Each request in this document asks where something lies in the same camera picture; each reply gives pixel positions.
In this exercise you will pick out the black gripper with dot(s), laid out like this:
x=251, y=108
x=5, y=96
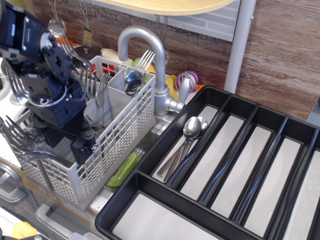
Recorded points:
x=77, y=131

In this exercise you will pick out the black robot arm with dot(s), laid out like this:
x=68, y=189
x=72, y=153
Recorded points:
x=55, y=96

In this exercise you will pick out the grey plastic cutlery basket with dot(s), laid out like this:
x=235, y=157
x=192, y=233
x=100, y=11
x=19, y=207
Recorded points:
x=127, y=120

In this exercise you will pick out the steel spoon in tray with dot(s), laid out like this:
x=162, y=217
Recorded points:
x=191, y=129
x=185, y=149

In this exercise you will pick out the black cutlery tray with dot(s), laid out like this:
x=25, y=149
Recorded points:
x=253, y=175

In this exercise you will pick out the green toy vegetable in sink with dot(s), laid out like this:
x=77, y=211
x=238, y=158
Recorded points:
x=124, y=170

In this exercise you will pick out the steel forks front left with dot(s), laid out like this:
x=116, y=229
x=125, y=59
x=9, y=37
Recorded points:
x=24, y=142

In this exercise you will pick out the steel fork in middle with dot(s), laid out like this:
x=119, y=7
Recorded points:
x=100, y=94

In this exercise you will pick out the bundle of small forks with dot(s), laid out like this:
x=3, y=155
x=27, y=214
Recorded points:
x=89, y=79

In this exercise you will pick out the large steel fork left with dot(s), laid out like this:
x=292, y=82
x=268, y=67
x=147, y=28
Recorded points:
x=17, y=87

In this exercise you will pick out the steel fork back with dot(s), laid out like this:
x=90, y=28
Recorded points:
x=83, y=64

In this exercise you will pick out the silver sink faucet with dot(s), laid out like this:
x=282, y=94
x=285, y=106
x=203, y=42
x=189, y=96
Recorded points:
x=164, y=103

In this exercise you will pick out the white toy vegetable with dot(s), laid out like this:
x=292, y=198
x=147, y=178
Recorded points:
x=114, y=56

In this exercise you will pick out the tall steel fork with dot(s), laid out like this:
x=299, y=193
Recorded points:
x=145, y=62

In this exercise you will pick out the yellow toy banana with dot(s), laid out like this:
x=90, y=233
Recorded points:
x=170, y=82

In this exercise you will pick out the hanging small spatula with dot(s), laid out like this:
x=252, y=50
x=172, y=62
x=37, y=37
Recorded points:
x=87, y=36

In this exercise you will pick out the hanging skimmer ladle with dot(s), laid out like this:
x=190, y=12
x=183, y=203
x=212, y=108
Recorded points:
x=56, y=26

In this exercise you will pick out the grey metal post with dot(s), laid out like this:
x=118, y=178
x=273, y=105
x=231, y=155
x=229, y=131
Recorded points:
x=241, y=34

